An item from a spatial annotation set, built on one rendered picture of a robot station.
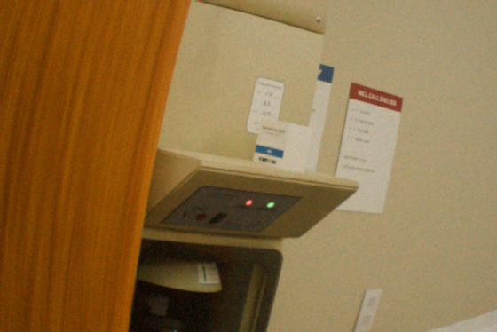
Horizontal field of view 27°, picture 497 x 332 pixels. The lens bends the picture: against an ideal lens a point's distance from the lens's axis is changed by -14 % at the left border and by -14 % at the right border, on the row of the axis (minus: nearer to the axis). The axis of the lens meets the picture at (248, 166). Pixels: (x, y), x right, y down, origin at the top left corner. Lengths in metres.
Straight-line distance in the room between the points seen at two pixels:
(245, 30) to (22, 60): 0.34
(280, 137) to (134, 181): 0.27
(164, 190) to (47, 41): 0.30
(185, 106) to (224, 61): 0.09
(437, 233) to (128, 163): 1.63
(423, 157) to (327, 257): 0.41
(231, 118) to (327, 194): 0.16
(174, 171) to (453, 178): 1.58
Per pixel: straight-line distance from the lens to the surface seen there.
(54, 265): 1.46
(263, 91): 1.60
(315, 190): 1.55
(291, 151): 1.54
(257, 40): 1.58
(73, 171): 1.43
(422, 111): 2.71
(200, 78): 1.51
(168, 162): 1.41
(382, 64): 2.54
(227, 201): 1.48
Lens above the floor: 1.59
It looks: 3 degrees down
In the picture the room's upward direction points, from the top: 11 degrees clockwise
